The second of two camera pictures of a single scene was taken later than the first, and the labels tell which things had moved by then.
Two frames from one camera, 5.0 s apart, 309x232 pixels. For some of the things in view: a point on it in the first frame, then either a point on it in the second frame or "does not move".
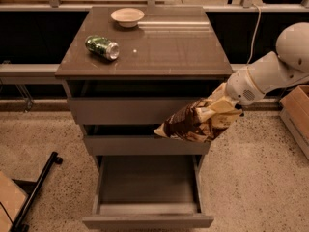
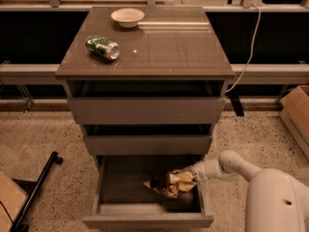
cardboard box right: (294, 108) does not move
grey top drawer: (135, 101) does not move
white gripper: (240, 87) → (200, 170)
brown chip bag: (191, 124) → (173, 183)
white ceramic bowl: (127, 17) does not move
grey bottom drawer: (148, 191) does not move
